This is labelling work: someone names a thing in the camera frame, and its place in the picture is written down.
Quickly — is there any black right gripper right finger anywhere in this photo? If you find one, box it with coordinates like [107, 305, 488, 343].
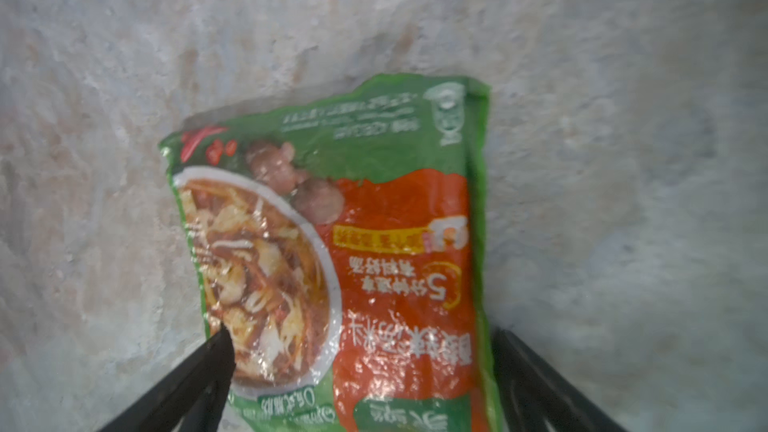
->
[492, 329, 625, 432]

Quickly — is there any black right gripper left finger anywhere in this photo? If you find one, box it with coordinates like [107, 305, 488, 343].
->
[101, 327, 236, 432]

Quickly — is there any green orange soup packet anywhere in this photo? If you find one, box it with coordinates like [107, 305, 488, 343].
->
[159, 74, 502, 431]

